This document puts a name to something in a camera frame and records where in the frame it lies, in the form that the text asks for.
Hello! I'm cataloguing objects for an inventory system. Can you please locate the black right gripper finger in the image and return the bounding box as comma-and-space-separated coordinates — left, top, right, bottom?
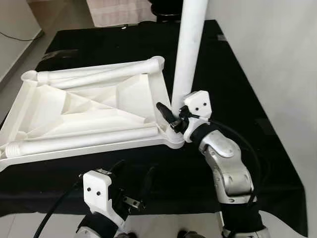
156, 101, 178, 128

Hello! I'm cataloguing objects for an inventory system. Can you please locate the white plastic table top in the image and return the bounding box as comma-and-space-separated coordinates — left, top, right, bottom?
0, 56, 186, 172

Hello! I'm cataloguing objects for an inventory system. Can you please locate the pink patterned cloth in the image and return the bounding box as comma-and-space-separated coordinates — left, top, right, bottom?
87, 0, 157, 28

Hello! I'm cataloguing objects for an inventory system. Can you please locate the grey tape strip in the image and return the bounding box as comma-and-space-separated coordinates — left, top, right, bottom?
42, 49, 79, 59

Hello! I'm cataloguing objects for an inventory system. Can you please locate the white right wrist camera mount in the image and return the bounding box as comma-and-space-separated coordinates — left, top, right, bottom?
182, 90, 212, 143

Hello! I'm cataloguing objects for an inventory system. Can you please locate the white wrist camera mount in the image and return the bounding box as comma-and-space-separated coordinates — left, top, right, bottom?
182, 90, 212, 143
82, 169, 127, 231

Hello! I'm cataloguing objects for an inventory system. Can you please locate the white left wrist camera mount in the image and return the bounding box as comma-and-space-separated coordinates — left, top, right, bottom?
82, 169, 127, 231

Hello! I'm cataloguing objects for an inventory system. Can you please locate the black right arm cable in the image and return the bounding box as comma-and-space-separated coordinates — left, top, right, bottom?
191, 114, 261, 206

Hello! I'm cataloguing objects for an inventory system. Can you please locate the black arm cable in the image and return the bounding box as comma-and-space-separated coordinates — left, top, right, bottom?
191, 114, 261, 206
34, 174, 85, 238

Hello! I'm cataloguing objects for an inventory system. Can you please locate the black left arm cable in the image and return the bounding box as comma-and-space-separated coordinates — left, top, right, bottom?
34, 174, 85, 238

